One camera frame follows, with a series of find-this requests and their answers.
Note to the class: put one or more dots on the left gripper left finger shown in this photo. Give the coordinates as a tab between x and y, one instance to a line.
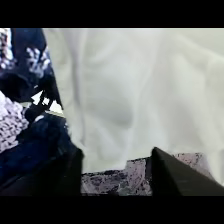
53	178

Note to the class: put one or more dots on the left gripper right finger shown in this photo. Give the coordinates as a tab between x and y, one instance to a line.
176	178

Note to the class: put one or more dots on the white shirt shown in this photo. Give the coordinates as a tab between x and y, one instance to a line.
140	93

